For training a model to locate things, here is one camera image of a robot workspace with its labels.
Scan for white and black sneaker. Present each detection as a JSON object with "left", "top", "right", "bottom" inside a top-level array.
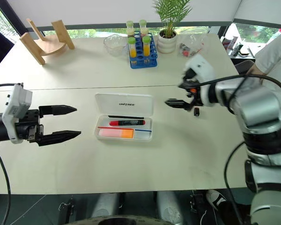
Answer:
[{"left": 205, "top": 189, "right": 228, "bottom": 212}]

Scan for pink and orange sticky notes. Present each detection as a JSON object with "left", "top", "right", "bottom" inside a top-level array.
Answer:
[{"left": 98, "top": 129, "right": 135, "bottom": 139}]

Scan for white plastic pencil case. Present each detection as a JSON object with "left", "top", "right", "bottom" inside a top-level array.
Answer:
[{"left": 94, "top": 93, "right": 154, "bottom": 142}]

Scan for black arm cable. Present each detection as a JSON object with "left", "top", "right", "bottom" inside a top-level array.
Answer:
[
  {"left": 0, "top": 82, "right": 22, "bottom": 225},
  {"left": 196, "top": 74, "right": 281, "bottom": 225}
]

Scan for green-capped tube with brown contents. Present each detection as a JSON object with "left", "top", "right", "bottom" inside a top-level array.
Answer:
[
  {"left": 126, "top": 20, "right": 135, "bottom": 38},
  {"left": 139, "top": 19, "right": 148, "bottom": 38}
]

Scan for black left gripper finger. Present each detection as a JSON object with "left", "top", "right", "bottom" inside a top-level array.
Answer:
[
  {"left": 38, "top": 105, "right": 78, "bottom": 118},
  {"left": 35, "top": 130, "right": 82, "bottom": 147}
]

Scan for potted palm in white pot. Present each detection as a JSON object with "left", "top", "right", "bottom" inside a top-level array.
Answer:
[{"left": 151, "top": 0, "right": 193, "bottom": 54}]

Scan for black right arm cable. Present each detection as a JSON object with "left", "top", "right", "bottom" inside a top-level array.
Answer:
[{"left": 196, "top": 74, "right": 281, "bottom": 225}]

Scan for clear glass bowl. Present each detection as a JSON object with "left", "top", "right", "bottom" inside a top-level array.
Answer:
[{"left": 103, "top": 33, "right": 128, "bottom": 57}]

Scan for black table clamp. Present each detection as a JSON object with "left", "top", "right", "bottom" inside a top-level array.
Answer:
[
  {"left": 189, "top": 192, "right": 208, "bottom": 213},
  {"left": 58, "top": 198, "right": 76, "bottom": 225}
]

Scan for clear plastic bag of parts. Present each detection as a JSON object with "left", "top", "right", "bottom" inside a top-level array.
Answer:
[{"left": 177, "top": 34, "right": 206, "bottom": 58}]

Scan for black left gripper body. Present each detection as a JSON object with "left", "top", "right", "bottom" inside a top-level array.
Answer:
[{"left": 15, "top": 108, "right": 44, "bottom": 143}]

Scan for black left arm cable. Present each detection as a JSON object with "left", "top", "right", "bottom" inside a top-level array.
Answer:
[{"left": 0, "top": 82, "right": 22, "bottom": 225}]

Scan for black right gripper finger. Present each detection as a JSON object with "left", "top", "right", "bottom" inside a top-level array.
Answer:
[
  {"left": 164, "top": 98, "right": 194, "bottom": 112},
  {"left": 177, "top": 79, "right": 200, "bottom": 90}
]

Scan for grey rounded robot leg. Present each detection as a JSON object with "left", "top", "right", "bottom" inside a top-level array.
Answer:
[
  {"left": 92, "top": 192, "right": 119, "bottom": 225},
  {"left": 156, "top": 190, "right": 184, "bottom": 225}
]

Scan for wooden curved stand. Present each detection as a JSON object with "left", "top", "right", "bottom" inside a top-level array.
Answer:
[{"left": 19, "top": 18, "right": 76, "bottom": 66}]

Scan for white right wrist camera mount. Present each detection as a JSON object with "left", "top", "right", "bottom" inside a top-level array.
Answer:
[{"left": 182, "top": 54, "right": 218, "bottom": 107}]

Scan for green-capped tube with orange liquid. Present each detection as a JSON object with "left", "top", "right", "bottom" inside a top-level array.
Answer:
[
  {"left": 127, "top": 37, "right": 138, "bottom": 66},
  {"left": 141, "top": 35, "right": 151, "bottom": 64}
]

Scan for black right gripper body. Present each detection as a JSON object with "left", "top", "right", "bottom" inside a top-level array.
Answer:
[{"left": 181, "top": 67, "right": 203, "bottom": 107}]

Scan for red marker with black label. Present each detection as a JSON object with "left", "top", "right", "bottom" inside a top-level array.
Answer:
[{"left": 109, "top": 119, "right": 146, "bottom": 127}]

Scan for red and white box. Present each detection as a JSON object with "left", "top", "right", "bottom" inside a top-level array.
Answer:
[{"left": 222, "top": 36, "right": 236, "bottom": 51}]

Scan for person in white shirt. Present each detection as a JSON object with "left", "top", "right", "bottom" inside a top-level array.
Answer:
[{"left": 245, "top": 22, "right": 281, "bottom": 138}]

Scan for blue test tube rack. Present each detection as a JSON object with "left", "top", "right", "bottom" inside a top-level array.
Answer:
[{"left": 127, "top": 31, "right": 159, "bottom": 69}]

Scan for thin black pen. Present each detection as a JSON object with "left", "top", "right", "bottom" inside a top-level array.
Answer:
[{"left": 107, "top": 114, "right": 145, "bottom": 120}]

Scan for white bottle with red cap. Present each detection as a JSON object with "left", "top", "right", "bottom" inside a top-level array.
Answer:
[{"left": 267, "top": 28, "right": 281, "bottom": 45}]

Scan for grey seat back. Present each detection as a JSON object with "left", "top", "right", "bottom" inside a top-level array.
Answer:
[{"left": 235, "top": 59, "right": 256, "bottom": 76}]

